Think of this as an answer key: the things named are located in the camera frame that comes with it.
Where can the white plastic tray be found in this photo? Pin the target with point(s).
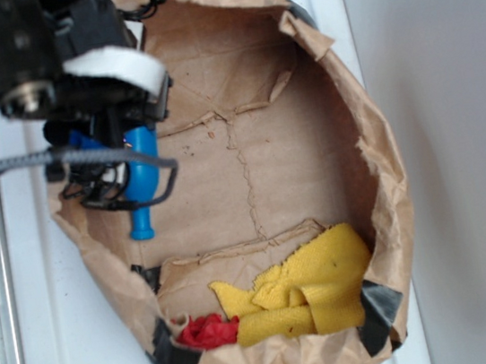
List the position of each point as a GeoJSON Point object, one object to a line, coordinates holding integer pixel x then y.
{"type": "Point", "coordinates": [61, 313]}

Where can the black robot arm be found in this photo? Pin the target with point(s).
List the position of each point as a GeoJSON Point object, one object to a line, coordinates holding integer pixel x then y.
{"type": "Point", "coordinates": [30, 69]}

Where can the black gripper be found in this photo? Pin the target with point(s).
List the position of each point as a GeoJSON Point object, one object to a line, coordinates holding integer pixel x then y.
{"type": "Point", "coordinates": [110, 87]}

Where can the blue plastic bottle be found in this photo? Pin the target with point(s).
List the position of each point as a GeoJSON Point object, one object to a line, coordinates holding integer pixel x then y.
{"type": "Point", "coordinates": [143, 178]}

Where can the brown paper bag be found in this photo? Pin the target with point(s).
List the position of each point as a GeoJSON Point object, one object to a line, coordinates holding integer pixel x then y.
{"type": "Point", "coordinates": [276, 142]}

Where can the red crumpled object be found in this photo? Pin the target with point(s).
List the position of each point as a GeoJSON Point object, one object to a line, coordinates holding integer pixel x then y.
{"type": "Point", "coordinates": [209, 332]}

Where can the yellow cloth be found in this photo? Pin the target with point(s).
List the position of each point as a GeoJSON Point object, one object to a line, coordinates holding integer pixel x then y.
{"type": "Point", "coordinates": [316, 290]}

